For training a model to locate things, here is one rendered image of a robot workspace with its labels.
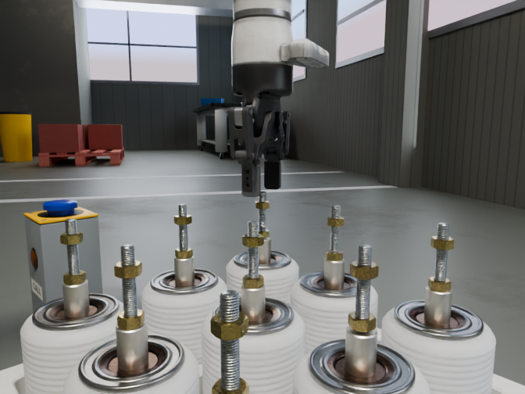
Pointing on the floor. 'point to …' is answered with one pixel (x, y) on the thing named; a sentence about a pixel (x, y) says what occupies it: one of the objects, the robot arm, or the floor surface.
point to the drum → (16, 136)
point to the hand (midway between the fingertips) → (262, 182)
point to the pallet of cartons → (80, 143)
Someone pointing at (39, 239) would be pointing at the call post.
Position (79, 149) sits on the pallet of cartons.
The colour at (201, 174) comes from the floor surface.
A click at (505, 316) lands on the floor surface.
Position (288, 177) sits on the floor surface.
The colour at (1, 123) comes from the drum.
